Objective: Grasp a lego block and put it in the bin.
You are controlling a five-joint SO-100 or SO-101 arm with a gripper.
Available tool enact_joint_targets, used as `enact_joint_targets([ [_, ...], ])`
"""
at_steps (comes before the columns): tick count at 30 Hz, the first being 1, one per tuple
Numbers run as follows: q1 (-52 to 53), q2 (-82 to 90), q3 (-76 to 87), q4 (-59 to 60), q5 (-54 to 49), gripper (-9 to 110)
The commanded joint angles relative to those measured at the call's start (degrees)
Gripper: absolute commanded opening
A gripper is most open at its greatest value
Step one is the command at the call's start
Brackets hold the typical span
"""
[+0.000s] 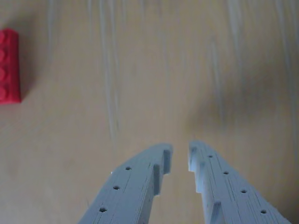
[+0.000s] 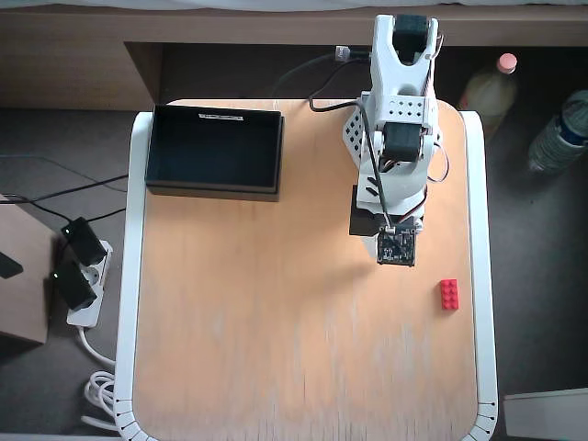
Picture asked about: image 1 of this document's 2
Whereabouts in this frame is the grey-white gripper finger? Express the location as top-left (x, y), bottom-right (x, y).
top-left (188, 139), bottom-right (292, 224)
top-left (77, 141), bottom-right (174, 224)

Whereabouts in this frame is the red lego block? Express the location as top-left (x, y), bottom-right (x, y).
top-left (0, 28), bottom-right (22, 104)

